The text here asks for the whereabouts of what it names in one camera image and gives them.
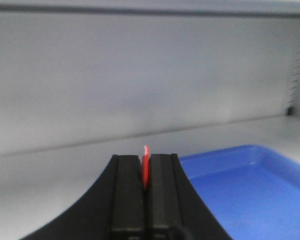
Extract grey cabinet shelf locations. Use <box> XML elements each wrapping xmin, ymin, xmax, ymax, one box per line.
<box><xmin>0</xmin><ymin>0</ymin><xmax>300</xmax><ymax>240</ymax></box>

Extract blue plastic tray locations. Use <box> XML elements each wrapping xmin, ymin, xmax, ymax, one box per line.
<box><xmin>180</xmin><ymin>145</ymin><xmax>300</xmax><ymax>240</ymax></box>

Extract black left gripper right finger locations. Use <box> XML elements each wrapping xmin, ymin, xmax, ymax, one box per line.
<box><xmin>145</xmin><ymin>154</ymin><xmax>231</xmax><ymax>240</ymax></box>

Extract red plastic spoon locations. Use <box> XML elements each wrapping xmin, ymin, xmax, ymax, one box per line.
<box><xmin>142</xmin><ymin>145</ymin><xmax>150</xmax><ymax>189</ymax></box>

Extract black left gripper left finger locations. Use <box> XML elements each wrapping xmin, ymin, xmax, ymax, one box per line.
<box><xmin>25</xmin><ymin>155</ymin><xmax>144</xmax><ymax>240</ymax></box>

